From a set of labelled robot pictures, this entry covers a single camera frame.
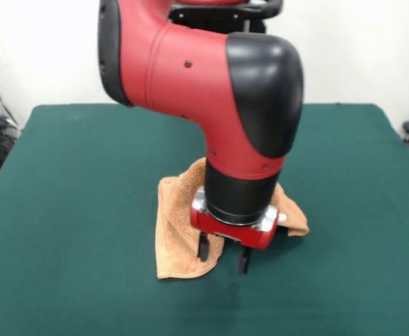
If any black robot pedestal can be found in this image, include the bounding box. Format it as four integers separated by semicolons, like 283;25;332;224
167;0;284;36

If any tan terry towel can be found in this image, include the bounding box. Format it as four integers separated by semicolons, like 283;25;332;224
156;156;310;280

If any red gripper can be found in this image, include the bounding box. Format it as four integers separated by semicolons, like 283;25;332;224
189;205;280;275

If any dark green table cloth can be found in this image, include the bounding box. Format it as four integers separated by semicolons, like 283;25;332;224
0;103;409;336

